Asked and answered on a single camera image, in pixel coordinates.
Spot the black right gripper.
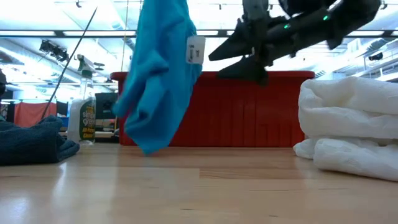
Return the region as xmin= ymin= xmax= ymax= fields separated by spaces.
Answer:
xmin=208 ymin=17 xmax=313 ymax=87

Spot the red plastic laundry basket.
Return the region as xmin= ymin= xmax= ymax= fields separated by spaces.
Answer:
xmin=109 ymin=70 xmax=316 ymax=148

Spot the bright blue garment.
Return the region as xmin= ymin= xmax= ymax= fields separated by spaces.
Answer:
xmin=112 ymin=0 xmax=207 ymax=156

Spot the white garment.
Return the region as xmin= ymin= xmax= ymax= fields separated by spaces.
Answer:
xmin=292 ymin=75 xmax=398 ymax=182

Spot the dark navy garment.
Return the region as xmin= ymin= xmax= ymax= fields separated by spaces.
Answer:
xmin=0 ymin=114 xmax=81 ymax=166

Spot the black monitor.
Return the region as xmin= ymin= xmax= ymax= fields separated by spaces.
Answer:
xmin=94 ymin=91 xmax=118 ymax=121

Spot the beige table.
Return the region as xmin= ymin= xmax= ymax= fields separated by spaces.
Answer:
xmin=94 ymin=131 xmax=121 ymax=139

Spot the clear spray cleaner bottle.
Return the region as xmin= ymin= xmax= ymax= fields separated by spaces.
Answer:
xmin=67 ymin=54 xmax=98 ymax=146

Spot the black ceiling light cluster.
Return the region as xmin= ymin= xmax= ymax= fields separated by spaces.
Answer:
xmin=39 ymin=39 xmax=70 ymax=63

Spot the red partition cloth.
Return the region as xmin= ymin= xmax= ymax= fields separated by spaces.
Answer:
xmin=13 ymin=101 xmax=58 ymax=128

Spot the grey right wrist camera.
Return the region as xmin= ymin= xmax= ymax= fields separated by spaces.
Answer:
xmin=241 ymin=0 xmax=270 ymax=22

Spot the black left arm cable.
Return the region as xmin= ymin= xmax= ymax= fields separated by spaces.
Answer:
xmin=41 ymin=6 xmax=98 ymax=120

